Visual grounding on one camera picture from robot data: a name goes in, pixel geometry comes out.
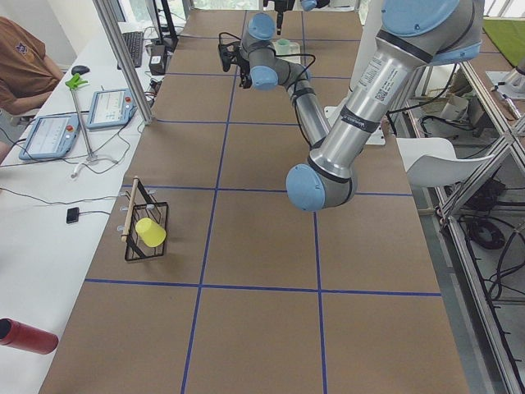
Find white chair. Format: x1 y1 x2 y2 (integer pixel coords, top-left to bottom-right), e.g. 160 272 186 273
396 137 495 187

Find cream rabbit tray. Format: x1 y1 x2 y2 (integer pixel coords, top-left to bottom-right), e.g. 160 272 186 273
276 42 302 64

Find black keyboard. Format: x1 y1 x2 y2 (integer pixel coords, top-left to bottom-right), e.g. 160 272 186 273
121 31 144 68

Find blue teach pendant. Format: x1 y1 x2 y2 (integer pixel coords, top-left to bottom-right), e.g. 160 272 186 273
19 114 80 161
86 89 136 131

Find small black puck device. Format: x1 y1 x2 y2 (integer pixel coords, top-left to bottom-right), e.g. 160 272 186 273
66 207 80 224

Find red bottle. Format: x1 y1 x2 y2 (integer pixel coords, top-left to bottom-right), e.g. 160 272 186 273
1 318 59 355

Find person in brown shirt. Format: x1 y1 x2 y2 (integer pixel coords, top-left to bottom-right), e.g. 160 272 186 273
1 16 64 115

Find black power adapter box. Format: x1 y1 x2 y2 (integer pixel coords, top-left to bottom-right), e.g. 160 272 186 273
148 45 167 76

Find pale green cup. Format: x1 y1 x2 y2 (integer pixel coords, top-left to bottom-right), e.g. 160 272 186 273
272 39 299 56

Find blue teach pendant near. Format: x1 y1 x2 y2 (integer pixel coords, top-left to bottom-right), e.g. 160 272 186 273
19 114 80 161

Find blue teach pendant far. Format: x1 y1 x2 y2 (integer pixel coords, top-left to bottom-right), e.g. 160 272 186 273
86 89 136 131

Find yellow cup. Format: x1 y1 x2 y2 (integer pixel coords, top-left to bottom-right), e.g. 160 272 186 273
135 218 167 248

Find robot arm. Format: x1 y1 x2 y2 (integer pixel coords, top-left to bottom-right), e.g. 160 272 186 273
240 1 485 212
262 0 330 35

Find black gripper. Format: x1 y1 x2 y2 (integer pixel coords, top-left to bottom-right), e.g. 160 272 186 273
264 0 295 35
238 62 253 89

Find black wire cup rack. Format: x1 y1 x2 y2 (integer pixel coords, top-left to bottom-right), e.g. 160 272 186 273
119 176 169 263

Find black computer mouse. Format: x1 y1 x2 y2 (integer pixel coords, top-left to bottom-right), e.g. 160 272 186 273
71 65 90 76

